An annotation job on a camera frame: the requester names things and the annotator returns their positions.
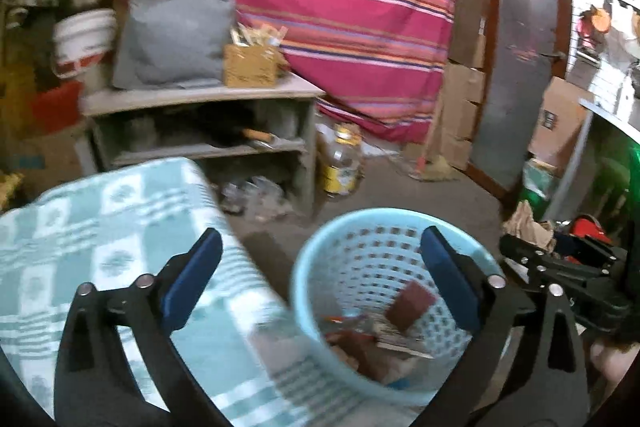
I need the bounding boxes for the yellow egg tray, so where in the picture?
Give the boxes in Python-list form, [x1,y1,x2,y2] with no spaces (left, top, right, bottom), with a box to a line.
[0,172,26,210]

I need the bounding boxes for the clear plastic packaging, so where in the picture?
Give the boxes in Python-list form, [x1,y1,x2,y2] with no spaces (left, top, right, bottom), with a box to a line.
[220,177,291,218]

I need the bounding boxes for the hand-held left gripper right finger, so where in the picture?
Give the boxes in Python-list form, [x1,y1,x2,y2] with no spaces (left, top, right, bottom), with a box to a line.
[417,225,590,427]

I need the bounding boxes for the pan with wooden handle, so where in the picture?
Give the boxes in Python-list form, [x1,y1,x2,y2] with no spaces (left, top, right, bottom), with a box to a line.
[215,124,281,150]

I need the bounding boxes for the yellow utensil holder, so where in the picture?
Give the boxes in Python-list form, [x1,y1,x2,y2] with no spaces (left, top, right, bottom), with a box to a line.
[222,24,288,88]

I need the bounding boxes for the brown cardboard box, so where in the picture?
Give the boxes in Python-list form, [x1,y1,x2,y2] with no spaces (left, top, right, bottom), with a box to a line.
[527,77,596,168]

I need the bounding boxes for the person's right forearm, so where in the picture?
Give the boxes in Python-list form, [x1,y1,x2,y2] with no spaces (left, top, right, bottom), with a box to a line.
[590,339,636,403]

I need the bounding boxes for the brown paper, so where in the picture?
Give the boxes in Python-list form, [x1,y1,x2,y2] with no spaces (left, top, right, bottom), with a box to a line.
[502,200,557,253]

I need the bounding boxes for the green checkered tablecloth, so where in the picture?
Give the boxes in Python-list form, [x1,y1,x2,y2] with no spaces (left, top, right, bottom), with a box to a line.
[0,157,416,427]

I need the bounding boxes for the maroon box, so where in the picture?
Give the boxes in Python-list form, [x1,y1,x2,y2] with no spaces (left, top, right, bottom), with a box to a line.
[385,281,436,333]

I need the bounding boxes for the white plastic bucket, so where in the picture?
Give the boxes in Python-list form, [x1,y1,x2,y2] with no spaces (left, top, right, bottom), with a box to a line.
[51,8,118,80]

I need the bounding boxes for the cardboard wall pieces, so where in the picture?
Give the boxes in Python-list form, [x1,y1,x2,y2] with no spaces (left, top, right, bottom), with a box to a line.
[440,0,506,170]

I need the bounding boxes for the brown box blue label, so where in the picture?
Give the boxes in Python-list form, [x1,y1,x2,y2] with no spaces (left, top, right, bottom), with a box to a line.
[0,134,83,188]

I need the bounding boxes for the red striped cloth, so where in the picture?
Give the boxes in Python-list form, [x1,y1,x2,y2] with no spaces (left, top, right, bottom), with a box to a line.
[107,0,463,145]

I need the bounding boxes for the green bin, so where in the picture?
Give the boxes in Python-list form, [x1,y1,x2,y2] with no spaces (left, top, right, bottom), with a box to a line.
[517,157,563,218]

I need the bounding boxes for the grey metal door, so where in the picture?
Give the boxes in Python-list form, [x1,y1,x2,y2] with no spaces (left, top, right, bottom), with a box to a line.
[467,0,573,202]

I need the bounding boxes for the large yellow oil jug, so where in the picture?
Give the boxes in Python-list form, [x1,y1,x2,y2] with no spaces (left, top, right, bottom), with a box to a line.
[0,57,36,132]

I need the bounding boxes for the orange snack wrapper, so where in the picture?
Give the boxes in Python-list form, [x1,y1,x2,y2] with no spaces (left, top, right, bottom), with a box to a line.
[322,314,386,378]

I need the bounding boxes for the low wooden shelf cabinet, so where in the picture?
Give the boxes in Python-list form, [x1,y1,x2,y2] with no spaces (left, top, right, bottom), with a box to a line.
[75,74,327,218]

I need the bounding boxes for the yellow label oil bottle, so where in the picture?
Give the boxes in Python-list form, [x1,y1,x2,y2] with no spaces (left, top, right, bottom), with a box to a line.
[317,122,363,196]

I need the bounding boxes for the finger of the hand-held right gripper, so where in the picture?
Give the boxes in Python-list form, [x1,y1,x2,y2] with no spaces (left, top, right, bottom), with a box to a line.
[556,234,628,270]
[500,234,561,280]

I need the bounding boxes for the grey cushion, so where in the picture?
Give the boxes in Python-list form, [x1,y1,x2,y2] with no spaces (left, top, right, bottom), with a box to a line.
[111,0,237,90]

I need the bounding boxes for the straw broom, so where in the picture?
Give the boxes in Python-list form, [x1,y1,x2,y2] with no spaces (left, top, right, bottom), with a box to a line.
[407,97,463,182]

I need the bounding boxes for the light blue plastic basket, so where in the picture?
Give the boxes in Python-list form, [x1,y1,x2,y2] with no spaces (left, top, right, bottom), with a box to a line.
[290,207,511,408]

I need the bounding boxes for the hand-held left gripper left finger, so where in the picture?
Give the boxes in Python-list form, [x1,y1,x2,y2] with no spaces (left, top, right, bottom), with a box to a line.
[54,227,228,427]

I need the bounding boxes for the wire wall rack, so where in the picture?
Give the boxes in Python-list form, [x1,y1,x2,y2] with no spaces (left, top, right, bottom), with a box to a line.
[570,0,640,68]

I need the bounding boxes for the red plastic basin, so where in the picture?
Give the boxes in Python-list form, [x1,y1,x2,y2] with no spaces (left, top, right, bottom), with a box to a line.
[27,81,83,135]

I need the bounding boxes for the white counter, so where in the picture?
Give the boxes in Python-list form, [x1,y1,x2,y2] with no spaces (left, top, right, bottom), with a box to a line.
[547,99,640,228]

